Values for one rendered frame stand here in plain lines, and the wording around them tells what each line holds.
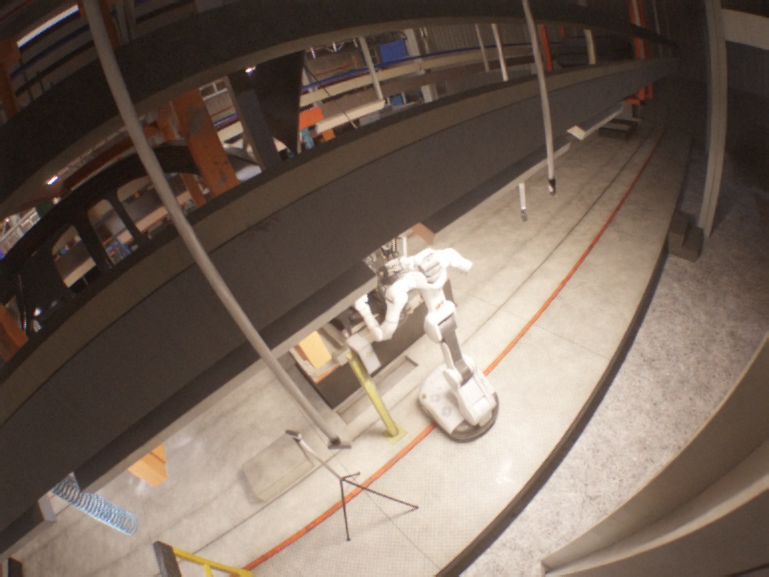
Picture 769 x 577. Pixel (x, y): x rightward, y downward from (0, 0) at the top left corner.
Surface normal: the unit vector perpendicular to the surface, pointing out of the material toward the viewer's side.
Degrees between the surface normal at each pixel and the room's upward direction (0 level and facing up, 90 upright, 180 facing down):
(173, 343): 90
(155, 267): 90
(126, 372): 90
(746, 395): 90
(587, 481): 0
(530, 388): 0
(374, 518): 0
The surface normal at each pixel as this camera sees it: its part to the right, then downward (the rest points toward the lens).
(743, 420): -0.75, 0.54
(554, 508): -0.27, -0.77
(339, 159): 0.61, 0.33
